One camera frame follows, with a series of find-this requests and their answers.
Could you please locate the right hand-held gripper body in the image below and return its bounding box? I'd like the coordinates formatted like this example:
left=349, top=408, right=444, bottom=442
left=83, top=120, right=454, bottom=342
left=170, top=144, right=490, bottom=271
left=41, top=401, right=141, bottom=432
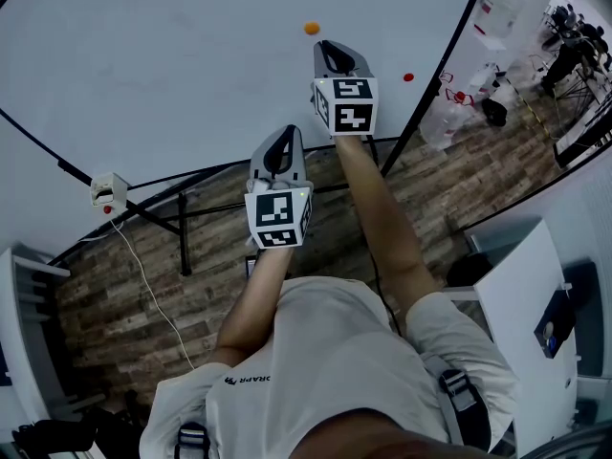
left=310, top=39, right=380, bottom=138

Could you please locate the person's right forearm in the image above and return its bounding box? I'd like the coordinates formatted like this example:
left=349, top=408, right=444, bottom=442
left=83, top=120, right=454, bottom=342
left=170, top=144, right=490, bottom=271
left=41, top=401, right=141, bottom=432
left=333, top=134, right=440, bottom=327

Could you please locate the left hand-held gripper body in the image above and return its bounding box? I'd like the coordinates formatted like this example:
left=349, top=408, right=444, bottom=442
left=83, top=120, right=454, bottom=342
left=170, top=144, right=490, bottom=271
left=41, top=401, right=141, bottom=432
left=243, top=123, right=315, bottom=251

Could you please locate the clear plastic bag with red print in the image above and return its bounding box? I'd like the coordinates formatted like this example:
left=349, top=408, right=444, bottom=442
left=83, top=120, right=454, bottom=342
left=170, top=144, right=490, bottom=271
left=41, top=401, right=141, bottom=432
left=419, top=62, right=509, bottom=151

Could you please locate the black device with blue light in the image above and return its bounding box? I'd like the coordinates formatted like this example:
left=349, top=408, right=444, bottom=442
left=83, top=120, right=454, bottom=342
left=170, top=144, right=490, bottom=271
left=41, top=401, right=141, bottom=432
left=533, top=288, right=578, bottom=359

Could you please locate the white whiteboard with black frame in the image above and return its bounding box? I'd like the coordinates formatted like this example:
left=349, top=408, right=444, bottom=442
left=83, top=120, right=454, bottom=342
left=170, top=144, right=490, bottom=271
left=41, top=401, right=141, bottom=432
left=0, top=0, right=492, bottom=267

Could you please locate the white cabinet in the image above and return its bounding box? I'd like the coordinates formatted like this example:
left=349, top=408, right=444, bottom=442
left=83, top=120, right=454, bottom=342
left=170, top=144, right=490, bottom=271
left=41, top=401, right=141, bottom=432
left=442, top=216, right=580, bottom=459

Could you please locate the black table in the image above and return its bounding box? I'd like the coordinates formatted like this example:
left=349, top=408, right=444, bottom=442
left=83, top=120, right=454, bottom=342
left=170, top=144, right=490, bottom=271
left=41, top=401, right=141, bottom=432
left=553, top=88, right=612, bottom=170

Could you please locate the person's white t-shirt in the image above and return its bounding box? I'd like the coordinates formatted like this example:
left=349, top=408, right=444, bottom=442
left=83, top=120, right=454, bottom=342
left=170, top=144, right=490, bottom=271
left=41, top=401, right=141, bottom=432
left=138, top=274, right=523, bottom=459

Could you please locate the dark blue panel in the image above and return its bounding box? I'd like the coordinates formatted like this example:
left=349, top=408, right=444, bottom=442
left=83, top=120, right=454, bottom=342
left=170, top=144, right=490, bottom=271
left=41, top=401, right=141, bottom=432
left=561, top=259, right=604, bottom=380

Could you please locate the small white box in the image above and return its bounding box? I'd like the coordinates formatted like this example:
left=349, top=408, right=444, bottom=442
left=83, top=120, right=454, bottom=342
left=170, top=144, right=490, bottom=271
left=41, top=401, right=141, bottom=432
left=89, top=171, right=129, bottom=209

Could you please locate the person's left forearm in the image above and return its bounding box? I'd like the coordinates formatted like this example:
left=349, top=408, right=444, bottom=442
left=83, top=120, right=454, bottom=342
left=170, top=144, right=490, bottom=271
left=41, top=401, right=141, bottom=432
left=215, top=246, right=295, bottom=368

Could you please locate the white shelf unit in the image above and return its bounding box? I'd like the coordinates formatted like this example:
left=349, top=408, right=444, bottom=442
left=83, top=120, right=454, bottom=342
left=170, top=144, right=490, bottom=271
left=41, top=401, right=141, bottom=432
left=0, top=244, right=73, bottom=423

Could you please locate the small black bag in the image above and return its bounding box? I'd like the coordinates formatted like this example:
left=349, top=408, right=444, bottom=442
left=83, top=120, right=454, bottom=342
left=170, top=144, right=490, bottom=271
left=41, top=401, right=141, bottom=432
left=481, top=97, right=509, bottom=127

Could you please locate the thin white cable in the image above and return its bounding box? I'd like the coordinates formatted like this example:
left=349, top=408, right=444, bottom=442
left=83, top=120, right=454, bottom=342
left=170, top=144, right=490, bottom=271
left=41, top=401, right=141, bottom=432
left=78, top=217, right=196, bottom=371

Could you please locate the grey backpack strap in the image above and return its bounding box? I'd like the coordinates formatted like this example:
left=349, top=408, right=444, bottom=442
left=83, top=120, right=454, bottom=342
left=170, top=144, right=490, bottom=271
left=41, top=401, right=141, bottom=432
left=420, top=354, right=492, bottom=452
left=172, top=421, right=212, bottom=459

